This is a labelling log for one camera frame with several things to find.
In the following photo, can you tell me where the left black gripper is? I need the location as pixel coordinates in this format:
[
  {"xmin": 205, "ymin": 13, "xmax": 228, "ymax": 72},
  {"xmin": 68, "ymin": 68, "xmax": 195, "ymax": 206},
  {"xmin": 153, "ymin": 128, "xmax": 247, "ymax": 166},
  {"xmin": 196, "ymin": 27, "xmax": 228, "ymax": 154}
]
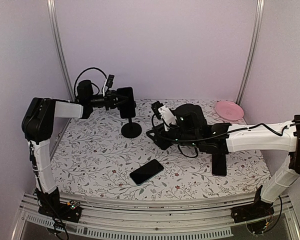
[{"xmin": 88, "ymin": 89, "xmax": 129, "ymax": 110}]

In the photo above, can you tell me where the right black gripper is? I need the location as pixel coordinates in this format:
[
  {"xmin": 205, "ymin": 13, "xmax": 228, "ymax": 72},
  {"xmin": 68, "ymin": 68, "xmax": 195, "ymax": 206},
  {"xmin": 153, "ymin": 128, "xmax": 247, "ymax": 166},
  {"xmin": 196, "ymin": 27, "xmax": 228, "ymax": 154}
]
[{"xmin": 147, "ymin": 122, "xmax": 200, "ymax": 150}]

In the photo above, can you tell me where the black phone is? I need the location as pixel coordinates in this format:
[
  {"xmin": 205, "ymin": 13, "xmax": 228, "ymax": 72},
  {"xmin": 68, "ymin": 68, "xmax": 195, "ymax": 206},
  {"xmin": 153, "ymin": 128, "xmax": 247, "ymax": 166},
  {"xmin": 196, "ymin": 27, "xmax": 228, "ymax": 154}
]
[
  {"xmin": 211, "ymin": 153, "xmax": 227, "ymax": 177},
  {"xmin": 129, "ymin": 159, "xmax": 164, "ymax": 185},
  {"xmin": 118, "ymin": 86, "xmax": 136, "ymax": 119}
]

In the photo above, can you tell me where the black phone stand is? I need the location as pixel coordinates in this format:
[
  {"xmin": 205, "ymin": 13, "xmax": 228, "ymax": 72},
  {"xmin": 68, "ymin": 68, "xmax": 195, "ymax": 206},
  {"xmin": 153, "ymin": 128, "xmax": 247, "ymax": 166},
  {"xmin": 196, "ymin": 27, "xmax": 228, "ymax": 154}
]
[{"xmin": 121, "ymin": 117, "xmax": 142, "ymax": 139}]

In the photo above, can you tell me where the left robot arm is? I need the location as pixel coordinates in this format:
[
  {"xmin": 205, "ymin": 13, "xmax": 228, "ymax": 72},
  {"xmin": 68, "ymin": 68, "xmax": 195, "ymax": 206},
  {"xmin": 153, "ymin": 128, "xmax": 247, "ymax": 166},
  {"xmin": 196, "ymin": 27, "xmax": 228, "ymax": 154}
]
[{"xmin": 21, "ymin": 79, "xmax": 134, "ymax": 217}]

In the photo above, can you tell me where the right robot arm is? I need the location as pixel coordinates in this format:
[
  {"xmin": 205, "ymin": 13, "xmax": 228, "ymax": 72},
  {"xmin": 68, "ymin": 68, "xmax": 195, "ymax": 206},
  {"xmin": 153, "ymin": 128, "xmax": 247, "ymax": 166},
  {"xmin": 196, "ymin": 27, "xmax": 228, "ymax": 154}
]
[{"xmin": 146, "ymin": 101, "xmax": 300, "ymax": 218}]

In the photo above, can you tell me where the floral table mat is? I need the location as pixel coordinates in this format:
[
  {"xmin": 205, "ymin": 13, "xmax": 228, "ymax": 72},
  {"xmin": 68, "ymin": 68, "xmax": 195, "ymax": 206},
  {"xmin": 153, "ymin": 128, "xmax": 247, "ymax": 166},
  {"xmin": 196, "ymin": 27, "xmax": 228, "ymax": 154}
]
[{"xmin": 51, "ymin": 99, "xmax": 271, "ymax": 201}]

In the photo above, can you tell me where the pink plate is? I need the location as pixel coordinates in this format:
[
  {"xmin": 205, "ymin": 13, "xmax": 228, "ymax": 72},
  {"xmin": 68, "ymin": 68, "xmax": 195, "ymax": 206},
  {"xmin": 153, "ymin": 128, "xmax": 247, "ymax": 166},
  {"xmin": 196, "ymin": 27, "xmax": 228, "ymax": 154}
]
[{"xmin": 214, "ymin": 101, "xmax": 244, "ymax": 121}]

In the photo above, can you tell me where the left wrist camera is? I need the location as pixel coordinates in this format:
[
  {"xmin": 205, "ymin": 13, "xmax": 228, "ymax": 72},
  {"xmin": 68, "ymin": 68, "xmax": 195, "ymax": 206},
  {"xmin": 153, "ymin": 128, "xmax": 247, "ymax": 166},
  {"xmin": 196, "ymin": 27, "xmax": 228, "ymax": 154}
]
[{"xmin": 101, "ymin": 74, "xmax": 115, "ymax": 96}]

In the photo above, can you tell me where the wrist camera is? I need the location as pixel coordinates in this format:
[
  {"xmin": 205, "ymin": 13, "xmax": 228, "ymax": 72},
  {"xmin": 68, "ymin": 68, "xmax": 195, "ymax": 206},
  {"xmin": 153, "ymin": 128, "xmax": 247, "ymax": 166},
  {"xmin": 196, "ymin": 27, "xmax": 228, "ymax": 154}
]
[
  {"xmin": 151, "ymin": 101, "xmax": 177, "ymax": 132},
  {"xmin": 101, "ymin": 74, "xmax": 115, "ymax": 96}
]

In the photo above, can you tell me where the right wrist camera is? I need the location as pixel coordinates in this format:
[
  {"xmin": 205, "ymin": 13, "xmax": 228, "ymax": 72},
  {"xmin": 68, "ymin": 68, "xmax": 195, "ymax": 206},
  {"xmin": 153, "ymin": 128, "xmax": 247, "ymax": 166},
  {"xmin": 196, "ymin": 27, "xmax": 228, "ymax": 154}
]
[{"xmin": 151, "ymin": 101, "xmax": 177, "ymax": 132}]

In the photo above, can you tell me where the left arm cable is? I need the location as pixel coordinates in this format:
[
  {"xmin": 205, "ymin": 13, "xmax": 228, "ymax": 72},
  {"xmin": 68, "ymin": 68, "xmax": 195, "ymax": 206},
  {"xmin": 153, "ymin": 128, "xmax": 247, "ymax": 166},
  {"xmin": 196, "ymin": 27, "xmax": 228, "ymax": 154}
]
[{"xmin": 73, "ymin": 66, "xmax": 108, "ymax": 97}]

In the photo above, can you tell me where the front aluminium rail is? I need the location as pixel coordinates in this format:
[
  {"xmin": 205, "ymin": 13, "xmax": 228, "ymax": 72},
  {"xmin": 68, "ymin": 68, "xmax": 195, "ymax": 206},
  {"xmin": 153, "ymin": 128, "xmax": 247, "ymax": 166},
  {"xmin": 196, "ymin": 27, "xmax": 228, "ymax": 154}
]
[{"xmin": 11, "ymin": 193, "xmax": 300, "ymax": 240}]

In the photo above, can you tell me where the left aluminium frame post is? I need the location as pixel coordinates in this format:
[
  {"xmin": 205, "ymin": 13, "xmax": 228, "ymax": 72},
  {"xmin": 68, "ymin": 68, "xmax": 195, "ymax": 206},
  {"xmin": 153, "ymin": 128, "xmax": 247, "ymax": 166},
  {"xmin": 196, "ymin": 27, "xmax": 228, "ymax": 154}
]
[{"xmin": 46, "ymin": 0, "xmax": 77, "ymax": 106}]

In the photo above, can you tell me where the aluminium frame post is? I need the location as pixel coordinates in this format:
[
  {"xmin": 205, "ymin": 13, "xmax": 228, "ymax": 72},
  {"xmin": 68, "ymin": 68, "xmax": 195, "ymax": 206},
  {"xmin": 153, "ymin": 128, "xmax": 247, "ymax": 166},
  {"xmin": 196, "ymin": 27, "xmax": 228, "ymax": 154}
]
[
  {"xmin": 235, "ymin": 0, "xmax": 265, "ymax": 106},
  {"xmin": 46, "ymin": 0, "xmax": 77, "ymax": 106}
]

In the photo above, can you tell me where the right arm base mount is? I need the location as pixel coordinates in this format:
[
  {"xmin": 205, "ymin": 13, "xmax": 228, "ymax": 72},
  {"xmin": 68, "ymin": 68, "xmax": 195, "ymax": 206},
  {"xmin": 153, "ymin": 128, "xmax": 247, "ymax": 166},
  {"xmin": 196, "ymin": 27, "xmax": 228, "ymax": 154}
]
[{"xmin": 230, "ymin": 186, "xmax": 275, "ymax": 223}]

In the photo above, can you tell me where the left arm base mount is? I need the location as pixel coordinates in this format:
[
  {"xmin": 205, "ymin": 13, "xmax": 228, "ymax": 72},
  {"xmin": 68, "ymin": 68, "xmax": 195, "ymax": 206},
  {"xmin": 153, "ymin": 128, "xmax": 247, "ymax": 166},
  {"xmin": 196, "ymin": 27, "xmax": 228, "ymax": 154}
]
[{"xmin": 36, "ymin": 188, "xmax": 82, "ymax": 223}]

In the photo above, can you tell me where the right aluminium frame post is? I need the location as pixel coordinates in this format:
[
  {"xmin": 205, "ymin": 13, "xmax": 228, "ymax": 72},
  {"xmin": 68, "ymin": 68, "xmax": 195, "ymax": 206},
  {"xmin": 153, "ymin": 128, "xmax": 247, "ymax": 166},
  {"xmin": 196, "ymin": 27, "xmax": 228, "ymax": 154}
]
[{"xmin": 235, "ymin": 0, "xmax": 265, "ymax": 106}]

